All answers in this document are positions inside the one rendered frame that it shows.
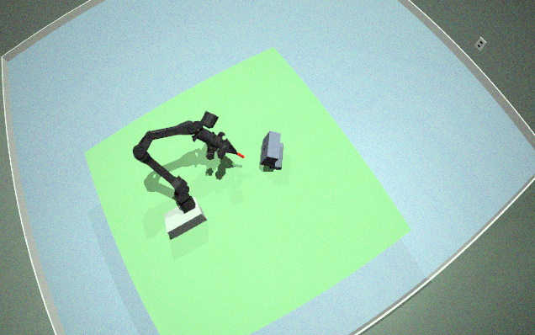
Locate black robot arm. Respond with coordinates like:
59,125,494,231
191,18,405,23
133,111,219,214

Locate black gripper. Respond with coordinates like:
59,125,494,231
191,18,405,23
205,131,237,159

